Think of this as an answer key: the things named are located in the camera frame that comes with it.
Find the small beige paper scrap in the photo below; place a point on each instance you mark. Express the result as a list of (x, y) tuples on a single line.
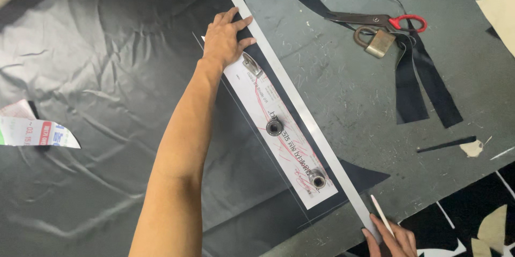
[(471, 148)]

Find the beige paper sheet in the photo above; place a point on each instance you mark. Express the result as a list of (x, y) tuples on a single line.
[(501, 15)]

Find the thin black fabric sliver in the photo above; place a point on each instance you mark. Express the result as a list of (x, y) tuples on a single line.
[(446, 144)]

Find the large black fabric sheet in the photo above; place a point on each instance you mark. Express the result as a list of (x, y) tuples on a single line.
[(100, 72)]

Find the white paper pattern strip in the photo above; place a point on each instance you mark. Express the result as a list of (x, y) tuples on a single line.
[(261, 100)]

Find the round metal bearing weight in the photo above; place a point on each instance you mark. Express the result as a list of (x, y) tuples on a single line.
[(317, 179), (274, 127)]

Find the heap of fabric scraps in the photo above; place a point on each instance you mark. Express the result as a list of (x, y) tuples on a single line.
[(462, 212)]

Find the person's right hand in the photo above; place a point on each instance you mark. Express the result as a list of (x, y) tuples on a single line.
[(396, 243)]

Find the flat metal weight piece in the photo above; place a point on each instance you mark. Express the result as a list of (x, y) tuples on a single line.
[(251, 65)]

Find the black fabric strip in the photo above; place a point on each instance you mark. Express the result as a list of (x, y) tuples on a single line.
[(410, 88), (440, 92)]

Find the long grey metal ruler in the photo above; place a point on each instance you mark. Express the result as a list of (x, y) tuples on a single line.
[(297, 104)]

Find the brass padlock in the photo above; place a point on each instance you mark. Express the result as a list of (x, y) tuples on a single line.
[(376, 42)]

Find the printed paper scrap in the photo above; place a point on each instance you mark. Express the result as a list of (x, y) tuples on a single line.
[(36, 132)]

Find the white chalk pencil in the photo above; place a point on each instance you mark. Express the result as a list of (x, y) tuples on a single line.
[(379, 208)]

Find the person's left hand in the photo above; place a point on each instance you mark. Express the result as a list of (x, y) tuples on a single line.
[(221, 40)]

